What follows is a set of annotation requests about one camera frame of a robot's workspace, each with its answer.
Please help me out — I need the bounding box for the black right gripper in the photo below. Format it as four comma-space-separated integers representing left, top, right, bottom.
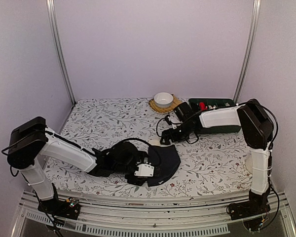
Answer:
160, 122, 195, 146

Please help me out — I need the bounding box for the dark navy underwear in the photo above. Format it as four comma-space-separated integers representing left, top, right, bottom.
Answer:
147, 139, 181, 187

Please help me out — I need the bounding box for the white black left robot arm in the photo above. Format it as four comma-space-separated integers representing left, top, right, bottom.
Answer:
1, 117, 156, 214

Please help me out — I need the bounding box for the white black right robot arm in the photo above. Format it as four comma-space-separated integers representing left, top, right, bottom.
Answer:
159, 99, 278, 220

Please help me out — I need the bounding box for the red rolled cloth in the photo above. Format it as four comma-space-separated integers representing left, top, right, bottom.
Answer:
199, 102, 208, 111

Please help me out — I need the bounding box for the green compartment organizer box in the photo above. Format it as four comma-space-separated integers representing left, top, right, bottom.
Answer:
188, 98, 241, 134

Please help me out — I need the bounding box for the beige rolled cloth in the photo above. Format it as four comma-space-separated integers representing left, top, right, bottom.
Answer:
207, 105, 217, 110

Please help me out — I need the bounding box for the white ceramic bowl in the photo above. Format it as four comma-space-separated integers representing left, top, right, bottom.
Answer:
153, 92, 174, 108

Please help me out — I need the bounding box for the woven straw mat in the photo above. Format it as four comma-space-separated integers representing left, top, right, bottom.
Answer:
148, 94, 183, 114

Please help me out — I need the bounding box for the floral tablecloth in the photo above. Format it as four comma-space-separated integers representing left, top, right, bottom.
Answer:
44, 98, 253, 198

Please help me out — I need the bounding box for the cream plastic cup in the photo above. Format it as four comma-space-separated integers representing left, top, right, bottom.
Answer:
245, 157, 253, 173

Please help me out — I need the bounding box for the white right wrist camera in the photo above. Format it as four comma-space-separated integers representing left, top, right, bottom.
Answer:
164, 115, 182, 129

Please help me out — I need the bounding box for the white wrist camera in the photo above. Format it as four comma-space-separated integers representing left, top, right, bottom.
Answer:
164, 115, 182, 129
134, 163, 154, 177

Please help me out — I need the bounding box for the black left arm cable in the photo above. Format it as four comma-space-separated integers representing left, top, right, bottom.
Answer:
108, 137, 163, 168

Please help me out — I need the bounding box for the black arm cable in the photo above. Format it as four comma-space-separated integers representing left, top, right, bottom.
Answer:
155, 103, 279, 149
108, 137, 163, 168

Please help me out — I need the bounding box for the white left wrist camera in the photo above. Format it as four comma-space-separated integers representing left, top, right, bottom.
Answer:
134, 163, 154, 177

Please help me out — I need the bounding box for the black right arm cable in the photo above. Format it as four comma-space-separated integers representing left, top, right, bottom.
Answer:
155, 103, 279, 149

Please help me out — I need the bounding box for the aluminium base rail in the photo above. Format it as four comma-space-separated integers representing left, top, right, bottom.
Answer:
11, 191, 296, 237

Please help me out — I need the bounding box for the right aluminium frame post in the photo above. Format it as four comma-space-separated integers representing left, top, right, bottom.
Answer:
233, 0, 261, 103

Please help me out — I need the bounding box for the aluminium frame post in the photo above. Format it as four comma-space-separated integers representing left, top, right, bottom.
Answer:
233, 0, 261, 103
46, 0, 76, 106

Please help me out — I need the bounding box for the left aluminium frame post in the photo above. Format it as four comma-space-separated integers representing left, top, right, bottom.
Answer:
46, 0, 76, 106

